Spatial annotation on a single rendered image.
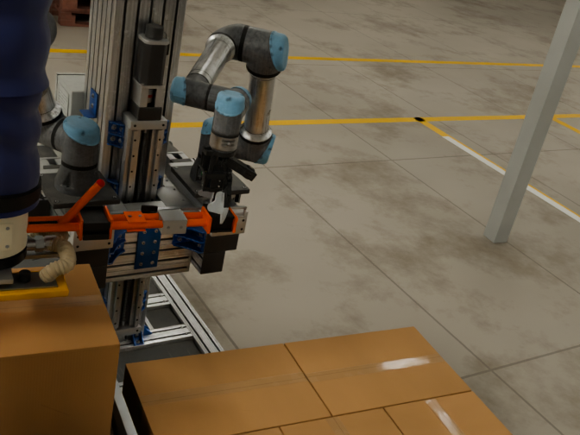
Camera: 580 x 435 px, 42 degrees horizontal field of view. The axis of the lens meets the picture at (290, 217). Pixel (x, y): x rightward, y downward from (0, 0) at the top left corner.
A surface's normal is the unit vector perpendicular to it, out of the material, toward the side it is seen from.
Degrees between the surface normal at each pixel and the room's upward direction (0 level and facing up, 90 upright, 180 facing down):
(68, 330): 0
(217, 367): 0
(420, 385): 0
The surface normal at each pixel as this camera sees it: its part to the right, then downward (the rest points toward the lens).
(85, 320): 0.19, -0.87
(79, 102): 0.50, 0.48
